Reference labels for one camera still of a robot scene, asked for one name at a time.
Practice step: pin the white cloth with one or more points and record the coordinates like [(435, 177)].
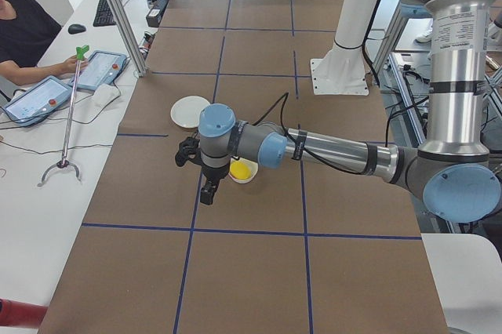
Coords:
[(104, 95)]

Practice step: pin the red object at corner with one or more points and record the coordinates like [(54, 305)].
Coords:
[(21, 315)]

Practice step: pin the person in black shirt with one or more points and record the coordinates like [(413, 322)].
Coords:
[(27, 31)]

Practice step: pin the green handled reacher grabber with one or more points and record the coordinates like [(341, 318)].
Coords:
[(63, 163)]

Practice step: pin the person's hand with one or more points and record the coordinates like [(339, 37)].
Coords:
[(70, 64)]

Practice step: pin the black power strip box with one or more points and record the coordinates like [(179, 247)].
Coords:
[(155, 14)]

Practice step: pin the black computer mouse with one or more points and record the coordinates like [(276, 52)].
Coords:
[(76, 29)]

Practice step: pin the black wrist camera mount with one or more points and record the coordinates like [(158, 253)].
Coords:
[(188, 151)]

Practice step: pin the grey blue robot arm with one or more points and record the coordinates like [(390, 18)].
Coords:
[(449, 172)]

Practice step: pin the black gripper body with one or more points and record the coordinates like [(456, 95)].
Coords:
[(215, 173)]

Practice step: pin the white bowl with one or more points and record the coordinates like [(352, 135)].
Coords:
[(252, 165)]

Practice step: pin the aluminium frame post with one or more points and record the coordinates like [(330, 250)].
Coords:
[(128, 36)]

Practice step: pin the blue teach pendant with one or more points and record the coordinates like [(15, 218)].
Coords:
[(38, 102), (102, 69)]

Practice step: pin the near blue teach pendant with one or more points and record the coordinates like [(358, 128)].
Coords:
[(38, 102)]

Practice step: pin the far blue teach pendant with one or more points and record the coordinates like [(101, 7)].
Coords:
[(102, 69)]

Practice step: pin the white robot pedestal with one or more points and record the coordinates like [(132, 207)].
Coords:
[(342, 70)]

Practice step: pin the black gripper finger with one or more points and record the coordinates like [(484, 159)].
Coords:
[(207, 193), (216, 184)]

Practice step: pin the white plate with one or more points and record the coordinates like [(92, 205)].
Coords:
[(186, 111)]

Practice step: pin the black keyboard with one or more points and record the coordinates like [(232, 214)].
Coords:
[(103, 15)]

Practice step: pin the yellow lemon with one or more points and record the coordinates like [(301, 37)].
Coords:
[(240, 171)]

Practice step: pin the white chair at right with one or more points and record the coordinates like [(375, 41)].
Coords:
[(467, 272)]

